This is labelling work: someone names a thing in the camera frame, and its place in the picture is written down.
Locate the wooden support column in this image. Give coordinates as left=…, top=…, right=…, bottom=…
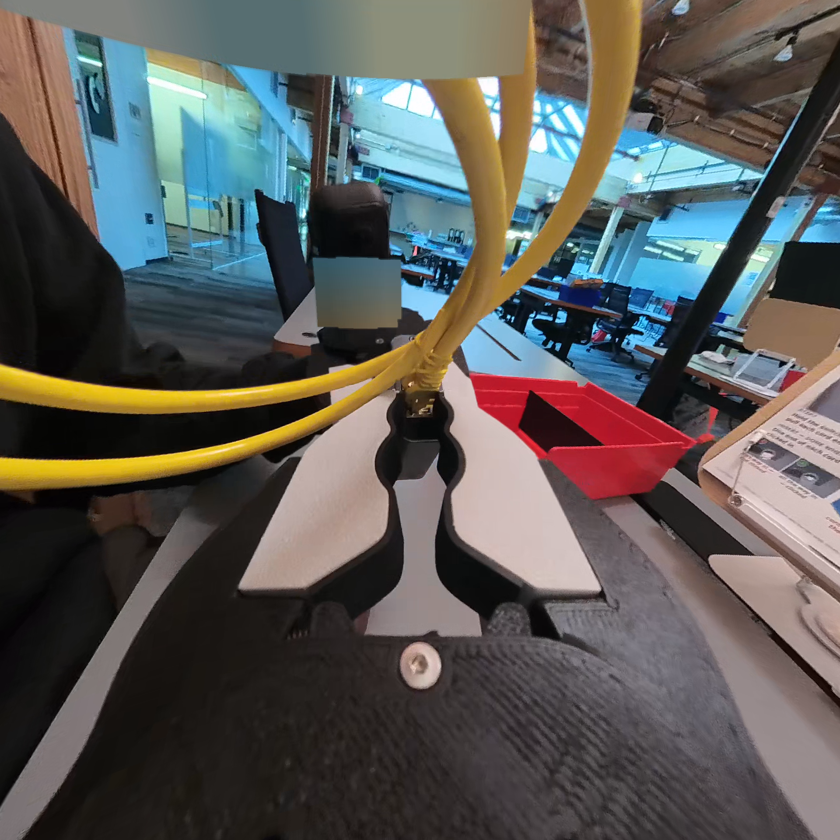
left=308, top=75, right=336, bottom=191

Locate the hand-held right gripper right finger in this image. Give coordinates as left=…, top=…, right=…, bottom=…
left=435, top=394, right=603, bottom=619

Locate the person's black hoodie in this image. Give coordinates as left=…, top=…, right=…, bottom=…
left=0, top=112, right=191, bottom=802

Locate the yellow ethernet cable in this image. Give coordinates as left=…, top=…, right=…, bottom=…
left=0, top=0, right=644, bottom=492

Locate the black ethernet splitter box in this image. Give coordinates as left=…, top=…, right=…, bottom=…
left=392, top=394, right=454, bottom=481

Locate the dark grey slab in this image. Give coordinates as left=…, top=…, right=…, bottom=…
left=633, top=453, right=782, bottom=559

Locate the black swivel chair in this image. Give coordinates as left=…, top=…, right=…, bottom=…
left=591, top=283, right=647, bottom=362

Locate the red plastic bin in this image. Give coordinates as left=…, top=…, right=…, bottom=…
left=469, top=373, right=698, bottom=501

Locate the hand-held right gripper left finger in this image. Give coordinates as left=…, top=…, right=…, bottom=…
left=238, top=395, right=405, bottom=618

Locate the skylight window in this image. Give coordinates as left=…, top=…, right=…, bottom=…
left=377, top=75, right=651, bottom=158

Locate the black flat panel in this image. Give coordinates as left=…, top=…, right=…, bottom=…
left=774, top=241, right=840, bottom=309

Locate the white stand base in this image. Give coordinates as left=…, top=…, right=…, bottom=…
left=709, top=553, right=840, bottom=698

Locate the ceiling projector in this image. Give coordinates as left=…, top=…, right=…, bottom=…
left=623, top=98, right=665, bottom=137

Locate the cardboard box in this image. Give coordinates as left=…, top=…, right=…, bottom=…
left=743, top=297, right=840, bottom=371

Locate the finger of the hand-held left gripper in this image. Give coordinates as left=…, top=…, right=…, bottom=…
left=327, top=364, right=398, bottom=427
left=441, top=351, right=475, bottom=408

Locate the black office chair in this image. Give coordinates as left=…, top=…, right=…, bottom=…
left=255, top=189, right=315, bottom=322

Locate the printed instruction board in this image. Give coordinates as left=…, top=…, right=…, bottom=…
left=699, top=351, right=840, bottom=601

